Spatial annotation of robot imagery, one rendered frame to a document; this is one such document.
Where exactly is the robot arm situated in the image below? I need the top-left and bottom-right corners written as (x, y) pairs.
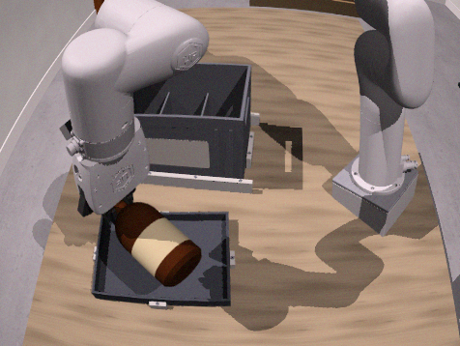
top-left (59, 0), bottom-right (435, 195)

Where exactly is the brown bottle with tan label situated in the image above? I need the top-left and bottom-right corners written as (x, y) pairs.
top-left (113, 199), bottom-right (202, 287)

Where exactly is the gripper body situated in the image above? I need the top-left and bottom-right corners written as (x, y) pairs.
top-left (72, 117), bottom-right (150, 215)

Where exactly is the dark grey divided crate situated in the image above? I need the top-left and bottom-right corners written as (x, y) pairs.
top-left (133, 63), bottom-right (251, 179)

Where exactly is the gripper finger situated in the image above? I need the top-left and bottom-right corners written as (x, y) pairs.
top-left (123, 188), bottom-right (136, 204)
top-left (77, 189), bottom-right (117, 225)

